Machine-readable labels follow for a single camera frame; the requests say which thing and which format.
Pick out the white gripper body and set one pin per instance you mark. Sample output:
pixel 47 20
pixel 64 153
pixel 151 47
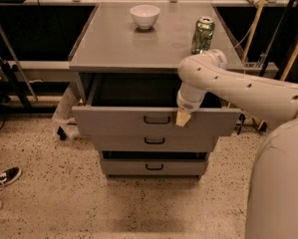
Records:
pixel 187 105

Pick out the black white sneaker upper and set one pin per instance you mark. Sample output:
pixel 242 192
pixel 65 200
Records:
pixel 9 176

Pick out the white ceramic bowl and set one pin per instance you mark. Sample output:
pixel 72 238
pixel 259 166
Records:
pixel 145 16

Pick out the black tripod stand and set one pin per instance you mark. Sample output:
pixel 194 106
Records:
pixel 6 69

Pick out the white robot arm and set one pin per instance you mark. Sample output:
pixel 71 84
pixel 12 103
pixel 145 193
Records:
pixel 272 202

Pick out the grey bottom drawer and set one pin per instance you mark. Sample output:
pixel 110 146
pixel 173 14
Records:
pixel 151 163

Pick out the wooden easel frame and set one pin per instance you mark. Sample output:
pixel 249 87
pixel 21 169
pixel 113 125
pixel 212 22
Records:
pixel 282 28

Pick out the green soda can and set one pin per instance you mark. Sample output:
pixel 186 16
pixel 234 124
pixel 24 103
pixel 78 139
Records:
pixel 202 37

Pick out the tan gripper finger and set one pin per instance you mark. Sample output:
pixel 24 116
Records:
pixel 182 118

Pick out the clear plastic bin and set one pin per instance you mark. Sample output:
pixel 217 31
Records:
pixel 63 116

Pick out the grey middle drawer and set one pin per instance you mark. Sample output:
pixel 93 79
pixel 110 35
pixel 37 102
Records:
pixel 191 143

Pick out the grey drawer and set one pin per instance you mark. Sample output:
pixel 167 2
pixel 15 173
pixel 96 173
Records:
pixel 191 143
pixel 151 163
pixel 130 104

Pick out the grey drawer cabinet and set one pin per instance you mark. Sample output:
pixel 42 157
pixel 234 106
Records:
pixel 112 42

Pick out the grey top drawer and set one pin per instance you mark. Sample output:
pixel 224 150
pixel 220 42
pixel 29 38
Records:
pixel 130 104

